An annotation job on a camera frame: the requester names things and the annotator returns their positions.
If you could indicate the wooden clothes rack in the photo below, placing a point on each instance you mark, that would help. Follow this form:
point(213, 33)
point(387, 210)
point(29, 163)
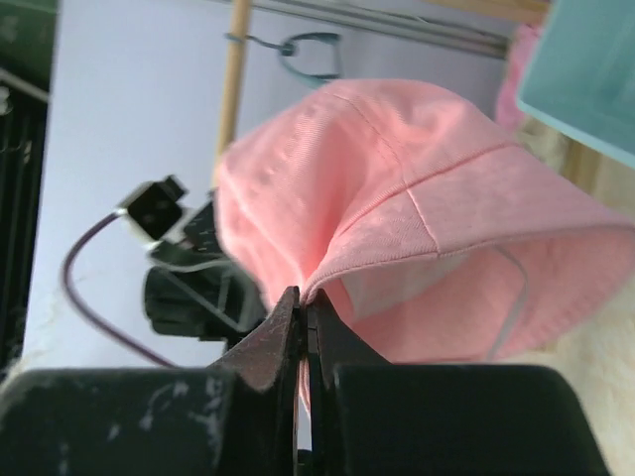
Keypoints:
point(359, 15)

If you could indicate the grey-blue hanger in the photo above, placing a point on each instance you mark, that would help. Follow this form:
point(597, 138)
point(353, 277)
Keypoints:
point(312, 58)

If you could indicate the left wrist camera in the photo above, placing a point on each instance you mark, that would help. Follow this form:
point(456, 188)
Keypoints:
point(153, 209)

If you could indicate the pink cloth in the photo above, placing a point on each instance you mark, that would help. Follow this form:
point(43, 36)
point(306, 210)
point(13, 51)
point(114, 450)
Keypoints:
point(520, 51)

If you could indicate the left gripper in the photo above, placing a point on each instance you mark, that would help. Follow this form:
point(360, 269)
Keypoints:
point(193, 289)

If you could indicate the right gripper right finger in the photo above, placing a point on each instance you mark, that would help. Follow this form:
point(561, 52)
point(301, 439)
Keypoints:
point(350, 405)

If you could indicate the pink hat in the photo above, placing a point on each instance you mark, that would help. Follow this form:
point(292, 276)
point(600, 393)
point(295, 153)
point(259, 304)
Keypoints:
point(435, 235)

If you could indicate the light teal plastic bin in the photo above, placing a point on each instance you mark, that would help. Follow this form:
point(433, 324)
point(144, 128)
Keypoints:
point(580, 80)

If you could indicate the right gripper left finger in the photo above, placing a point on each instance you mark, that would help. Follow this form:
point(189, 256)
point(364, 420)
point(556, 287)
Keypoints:
point(252, 408)

